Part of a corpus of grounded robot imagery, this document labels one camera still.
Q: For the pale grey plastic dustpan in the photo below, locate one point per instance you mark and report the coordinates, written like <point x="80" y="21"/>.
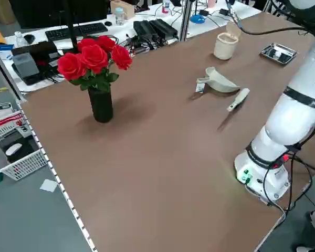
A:
<point x="220" y="81"/>

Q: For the square metal tray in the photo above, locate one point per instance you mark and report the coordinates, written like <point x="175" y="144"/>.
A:
<point x="287" y="58"/>

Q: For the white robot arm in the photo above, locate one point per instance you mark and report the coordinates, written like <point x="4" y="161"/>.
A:
<point x="291" y="118"/>

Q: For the white dustpan label tag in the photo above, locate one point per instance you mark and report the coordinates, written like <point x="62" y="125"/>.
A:
<point x="200" y="88"/>

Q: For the black cylindrical vase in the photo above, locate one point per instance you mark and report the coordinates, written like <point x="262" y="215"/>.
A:
<point x="102" y="107"/>

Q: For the beige hand brush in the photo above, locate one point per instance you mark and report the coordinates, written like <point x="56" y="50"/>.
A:
<point x="241" y="95"/>

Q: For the red rose bouquet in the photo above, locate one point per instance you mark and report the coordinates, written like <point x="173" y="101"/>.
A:
<point x="92" y="56"/>

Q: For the black power supply brick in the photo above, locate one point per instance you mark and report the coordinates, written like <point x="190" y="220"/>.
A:
<point x="164" y="27"/>
<point x="144" y="30"/>

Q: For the beige bin with flip lid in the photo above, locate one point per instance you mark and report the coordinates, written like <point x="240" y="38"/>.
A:
<point x="224" y="47"/>

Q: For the black computer mouse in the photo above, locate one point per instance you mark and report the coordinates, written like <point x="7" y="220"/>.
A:
<point x="108" y="23"/>

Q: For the blue dome-shaped base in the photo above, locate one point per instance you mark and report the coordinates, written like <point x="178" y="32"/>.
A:
<point x="198" y="19"/>

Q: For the clear bottle with pale cap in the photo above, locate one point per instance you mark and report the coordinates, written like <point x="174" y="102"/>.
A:
<point x="119" y="17"/>

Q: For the bottle with red label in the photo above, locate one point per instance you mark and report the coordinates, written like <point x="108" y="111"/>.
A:
<point x="166" y="8"/>

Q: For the black keyboard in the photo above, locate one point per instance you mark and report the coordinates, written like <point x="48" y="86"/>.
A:
<point x="89" y="28"/>

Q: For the black power adapter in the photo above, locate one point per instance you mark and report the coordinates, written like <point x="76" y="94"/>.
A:
<point x="203" y="12"/>
<point x="224" y="11"/>

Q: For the light wooden box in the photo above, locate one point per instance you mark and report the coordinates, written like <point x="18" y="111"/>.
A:
<point x="123" y="8"/>

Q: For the white paper sheet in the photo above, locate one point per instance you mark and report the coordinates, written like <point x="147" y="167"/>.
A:
<point x="48" y="185"/>

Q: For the black upright pole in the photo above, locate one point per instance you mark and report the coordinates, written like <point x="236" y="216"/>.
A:
<point x="71" y="26"/>

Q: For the pink cup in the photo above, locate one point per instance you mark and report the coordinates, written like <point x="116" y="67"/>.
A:
<point x="211" y="3"/>

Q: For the black case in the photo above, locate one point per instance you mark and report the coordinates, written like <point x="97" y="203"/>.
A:
<point x="43" y="50"/>

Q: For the white plastic basket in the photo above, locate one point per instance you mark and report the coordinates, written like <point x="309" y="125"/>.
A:
<point x="23" y="165"/>

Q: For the grey box device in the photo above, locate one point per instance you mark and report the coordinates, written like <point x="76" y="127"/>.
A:
<point x="25" y="67"/>

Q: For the white computer mouse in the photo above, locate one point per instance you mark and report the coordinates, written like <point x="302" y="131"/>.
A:
<point x="13" y="149"/>

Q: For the white digital scale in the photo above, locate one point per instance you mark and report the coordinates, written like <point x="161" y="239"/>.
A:
<point x="1" y="109"/>

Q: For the black computer monitor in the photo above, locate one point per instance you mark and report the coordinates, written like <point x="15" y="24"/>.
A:
<point x="42" y="11"/>

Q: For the small clear water bottle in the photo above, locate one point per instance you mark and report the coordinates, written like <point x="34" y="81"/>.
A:
<point x="19" y="39"/>

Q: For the blue and white carton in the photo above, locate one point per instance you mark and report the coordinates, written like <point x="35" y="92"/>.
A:
<point x="4" y="52"/>

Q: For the aluminium frame post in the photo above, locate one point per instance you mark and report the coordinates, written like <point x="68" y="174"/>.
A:
<point x="186" y="21"/>
<point x="5" y="71"/>

